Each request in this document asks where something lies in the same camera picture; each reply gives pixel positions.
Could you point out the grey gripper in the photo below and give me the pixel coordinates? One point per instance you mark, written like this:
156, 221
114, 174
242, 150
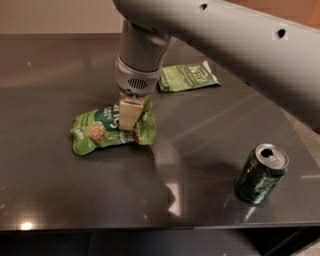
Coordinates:
137, 81

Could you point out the green rice chip bag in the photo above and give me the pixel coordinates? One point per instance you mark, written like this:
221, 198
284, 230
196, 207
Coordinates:
99, 128

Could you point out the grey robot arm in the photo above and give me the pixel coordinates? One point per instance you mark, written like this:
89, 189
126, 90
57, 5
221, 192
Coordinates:
279, 58

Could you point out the green jalapeno chip bag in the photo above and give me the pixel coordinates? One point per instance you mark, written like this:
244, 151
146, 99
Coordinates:
178, 78

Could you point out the green soda can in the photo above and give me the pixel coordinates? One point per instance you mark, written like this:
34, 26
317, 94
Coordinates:
266, 165

